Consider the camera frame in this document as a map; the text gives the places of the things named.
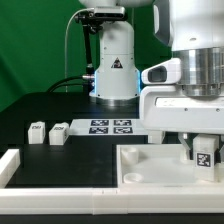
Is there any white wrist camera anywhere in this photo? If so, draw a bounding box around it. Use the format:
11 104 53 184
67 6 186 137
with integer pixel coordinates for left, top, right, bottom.
141 58 181 85

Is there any black cable bundle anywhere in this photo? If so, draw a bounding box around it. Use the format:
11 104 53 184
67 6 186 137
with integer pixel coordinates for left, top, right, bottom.
45 75 93 94

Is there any white square tabletop panel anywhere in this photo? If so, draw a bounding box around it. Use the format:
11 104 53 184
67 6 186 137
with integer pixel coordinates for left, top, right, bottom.
116 144 224 187

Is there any black camera on stand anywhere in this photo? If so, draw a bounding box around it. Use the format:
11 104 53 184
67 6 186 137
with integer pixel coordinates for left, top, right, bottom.
75 6 127 92

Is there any white plate with fiducial markers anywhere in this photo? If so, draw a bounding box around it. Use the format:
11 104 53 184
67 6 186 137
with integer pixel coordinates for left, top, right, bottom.
70 119 147 136

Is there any white U-shaped obstacle fence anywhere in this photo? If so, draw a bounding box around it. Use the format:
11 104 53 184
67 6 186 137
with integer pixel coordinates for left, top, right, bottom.
0 149 224 215

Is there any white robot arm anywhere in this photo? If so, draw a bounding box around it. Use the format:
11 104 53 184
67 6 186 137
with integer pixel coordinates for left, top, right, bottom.
79 0 224 160

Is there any white thin cable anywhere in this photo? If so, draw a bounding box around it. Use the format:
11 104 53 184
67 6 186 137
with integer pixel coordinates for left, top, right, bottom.
64 8 91 94

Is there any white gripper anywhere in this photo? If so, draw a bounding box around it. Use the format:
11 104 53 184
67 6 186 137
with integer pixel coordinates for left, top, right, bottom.
139 85 224 160

